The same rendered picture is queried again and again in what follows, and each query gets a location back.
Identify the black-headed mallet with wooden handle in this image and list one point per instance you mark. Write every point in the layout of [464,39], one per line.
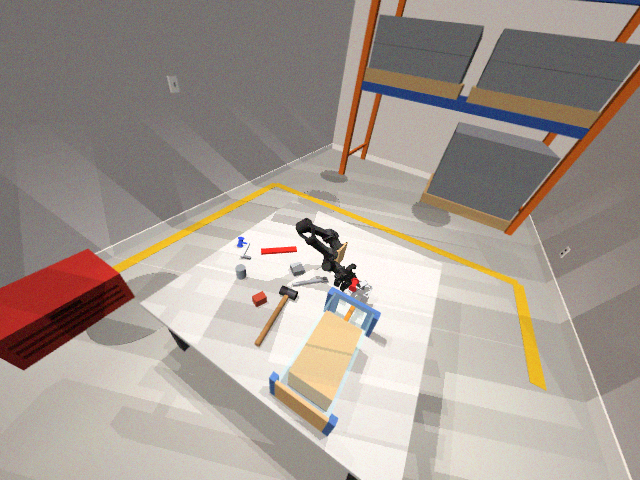
[287,293]

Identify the clear-panelled rack with blue corner posts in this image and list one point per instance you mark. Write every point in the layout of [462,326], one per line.
[311,382]

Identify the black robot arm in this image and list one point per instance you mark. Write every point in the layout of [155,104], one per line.
[329,253]

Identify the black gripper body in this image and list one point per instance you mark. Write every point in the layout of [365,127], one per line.
[347,272]

